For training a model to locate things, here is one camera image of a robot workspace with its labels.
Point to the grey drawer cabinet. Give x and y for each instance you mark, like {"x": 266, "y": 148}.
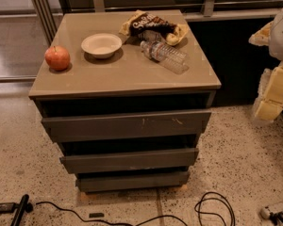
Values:
{"x": 127, "y": 82}

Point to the white paper bowl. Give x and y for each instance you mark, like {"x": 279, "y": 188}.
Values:
{"x": 102, "y": 45}

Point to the black bar tool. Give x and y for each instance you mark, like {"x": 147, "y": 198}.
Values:
{"x": 24, "y": 206}

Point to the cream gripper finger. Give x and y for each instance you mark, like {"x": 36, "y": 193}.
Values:
{"x": 261, "y": 37}
{"x": 269, "y": 103}

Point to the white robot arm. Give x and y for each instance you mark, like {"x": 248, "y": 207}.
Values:
{"x": 275, "y": 43}

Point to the clear plastic water bottle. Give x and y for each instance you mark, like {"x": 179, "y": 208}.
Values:
{"x": 166, "y": 56}

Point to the red apple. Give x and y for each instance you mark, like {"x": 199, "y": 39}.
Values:
{"x": 57, "y": 58}

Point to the white power strip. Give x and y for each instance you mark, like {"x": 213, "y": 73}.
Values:
{"x": 272, "y": 210}

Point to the grey top drawer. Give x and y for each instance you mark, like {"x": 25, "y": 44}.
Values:
{"x": 127, "y": 125}

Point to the brown chip bag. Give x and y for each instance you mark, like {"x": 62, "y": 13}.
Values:
{"x": 148, "y": 26}

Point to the grey drawer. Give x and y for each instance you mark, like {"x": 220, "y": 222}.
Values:
{"x": 127, "y": 125}
{"x": 145, "y": 160}
{"x": 99, "y": 184}

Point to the small black floor block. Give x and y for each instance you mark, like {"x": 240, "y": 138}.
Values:
{"x": 96, "y": 215}

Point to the grey bottom drawer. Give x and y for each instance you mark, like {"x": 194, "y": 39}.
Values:
{"x": 99, "y": 184}

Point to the black power adapter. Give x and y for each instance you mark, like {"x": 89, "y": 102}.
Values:
{"x": 7, "y": 207}

